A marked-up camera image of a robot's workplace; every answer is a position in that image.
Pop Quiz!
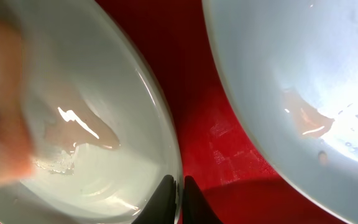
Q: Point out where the green and yellow sponge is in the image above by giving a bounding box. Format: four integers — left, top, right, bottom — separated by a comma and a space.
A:
0, 20, 34, 186

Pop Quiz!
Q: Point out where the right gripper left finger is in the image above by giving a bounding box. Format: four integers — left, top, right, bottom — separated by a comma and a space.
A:
132, 175, 177, 224

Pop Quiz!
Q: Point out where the red plastic tray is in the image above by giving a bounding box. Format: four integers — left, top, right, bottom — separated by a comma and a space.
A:
101, 1, 337, 223

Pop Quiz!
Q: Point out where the light blue plate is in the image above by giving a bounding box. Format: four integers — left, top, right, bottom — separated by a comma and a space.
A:
203, 0, 358, 223

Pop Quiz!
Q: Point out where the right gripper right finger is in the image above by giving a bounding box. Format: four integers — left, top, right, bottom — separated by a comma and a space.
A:
182, 176, 223, 224

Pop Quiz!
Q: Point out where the mint green plate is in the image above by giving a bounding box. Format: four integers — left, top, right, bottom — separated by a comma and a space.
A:
0, 0, 183, 223

